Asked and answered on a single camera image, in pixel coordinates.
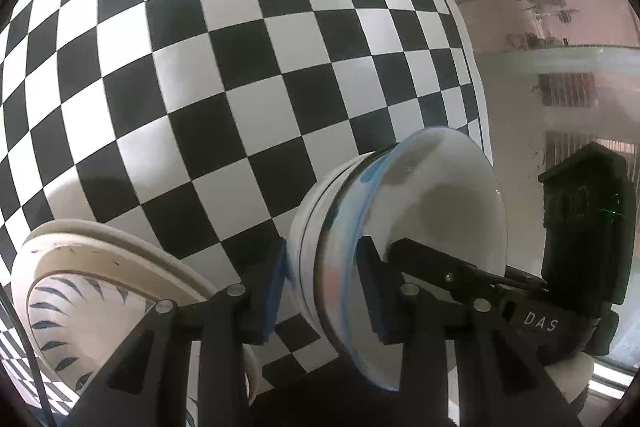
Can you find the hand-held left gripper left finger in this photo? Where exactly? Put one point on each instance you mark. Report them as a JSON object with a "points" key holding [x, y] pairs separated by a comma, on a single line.
{"points": [[272, 302]]}

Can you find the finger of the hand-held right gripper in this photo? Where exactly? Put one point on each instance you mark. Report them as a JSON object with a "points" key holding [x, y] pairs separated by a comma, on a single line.
{"points": [[525, 279], [435, 264]]}

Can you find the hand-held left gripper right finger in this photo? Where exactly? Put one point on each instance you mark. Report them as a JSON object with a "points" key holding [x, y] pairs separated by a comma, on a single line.
{"points": [[371, 299]]}

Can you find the white bowl blue dots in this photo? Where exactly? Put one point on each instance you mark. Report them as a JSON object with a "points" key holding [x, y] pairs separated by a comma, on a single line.
{"points": [[440, 197]]}

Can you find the white plate blue leaf pattern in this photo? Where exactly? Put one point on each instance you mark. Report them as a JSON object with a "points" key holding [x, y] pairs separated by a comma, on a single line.
{"points": [[75, 307]]}

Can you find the person's right hand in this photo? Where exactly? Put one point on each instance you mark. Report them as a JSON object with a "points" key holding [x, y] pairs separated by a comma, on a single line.
{"points": [[570, 379]]}

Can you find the slatted window grille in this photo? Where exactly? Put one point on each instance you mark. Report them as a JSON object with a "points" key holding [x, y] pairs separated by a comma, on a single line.
{"points": [[567, 89], [565, 152]]}

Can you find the metal drying rack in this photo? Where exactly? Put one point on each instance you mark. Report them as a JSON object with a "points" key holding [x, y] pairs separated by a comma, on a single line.
{"points": [[547, 2]]}

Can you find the black white checkered tablecloth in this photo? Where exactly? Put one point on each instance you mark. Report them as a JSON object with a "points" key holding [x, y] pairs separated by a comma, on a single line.
{"points": [[250, 57]]}

